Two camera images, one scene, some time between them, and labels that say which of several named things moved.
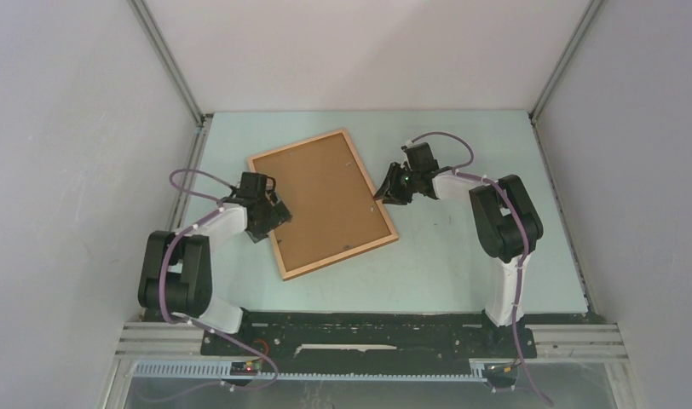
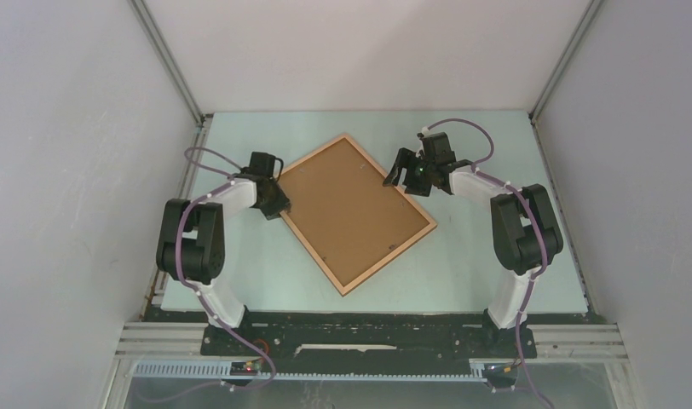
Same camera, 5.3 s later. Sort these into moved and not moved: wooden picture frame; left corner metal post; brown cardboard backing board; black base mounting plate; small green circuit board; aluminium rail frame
Moved: brown cardboard backing board; wooden picture frame
Not moved: left corner metal post; small green circuit board; black base mounting plate; aluminium rail frame
